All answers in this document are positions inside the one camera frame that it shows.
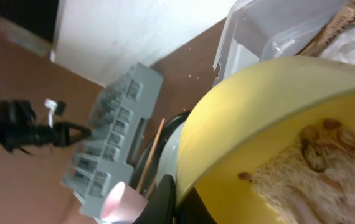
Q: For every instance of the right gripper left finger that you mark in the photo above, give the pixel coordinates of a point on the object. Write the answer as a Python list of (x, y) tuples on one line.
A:
[(160, 208)]

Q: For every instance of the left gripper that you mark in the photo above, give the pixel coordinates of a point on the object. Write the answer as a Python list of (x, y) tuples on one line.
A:
[(62, 134)]

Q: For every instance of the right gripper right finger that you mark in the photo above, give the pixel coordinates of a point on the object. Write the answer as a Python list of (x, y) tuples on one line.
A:
[(193, 211)]

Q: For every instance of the pink cup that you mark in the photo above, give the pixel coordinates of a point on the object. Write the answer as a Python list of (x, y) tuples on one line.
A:
[(123, 204)]

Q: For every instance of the yellow bowl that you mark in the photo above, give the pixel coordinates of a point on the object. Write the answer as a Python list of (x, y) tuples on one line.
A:
[(249, 118)]

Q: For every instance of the food scraps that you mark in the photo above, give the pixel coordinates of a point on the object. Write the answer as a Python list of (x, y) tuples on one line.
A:
[(313, 179)]

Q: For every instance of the gold snack wrapper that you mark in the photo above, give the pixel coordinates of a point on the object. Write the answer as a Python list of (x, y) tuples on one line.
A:
[(341, 21)]

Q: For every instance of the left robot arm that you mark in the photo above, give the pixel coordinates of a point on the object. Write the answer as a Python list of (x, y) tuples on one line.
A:
[(19, 126)]

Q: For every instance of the grey dishwasher rack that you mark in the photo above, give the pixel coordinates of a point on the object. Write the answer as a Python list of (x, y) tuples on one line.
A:
[(117, 120)]

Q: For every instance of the right wooden chopstick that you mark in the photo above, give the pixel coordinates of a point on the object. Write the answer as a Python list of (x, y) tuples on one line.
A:
[(151, 188)]

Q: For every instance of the wooden chopstick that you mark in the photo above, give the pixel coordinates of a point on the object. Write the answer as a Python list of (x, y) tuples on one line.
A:
[(150, 157), (151, 188)]

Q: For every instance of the grey ceramic plate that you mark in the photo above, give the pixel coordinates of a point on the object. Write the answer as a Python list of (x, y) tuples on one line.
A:
[(169, 157)]

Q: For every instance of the left wooden chopstick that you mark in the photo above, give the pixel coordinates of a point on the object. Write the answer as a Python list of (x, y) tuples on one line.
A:
[(150, 157)]

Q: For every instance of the clear plastic bin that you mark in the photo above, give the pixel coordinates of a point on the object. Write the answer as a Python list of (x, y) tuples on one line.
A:
[(258, 30)]

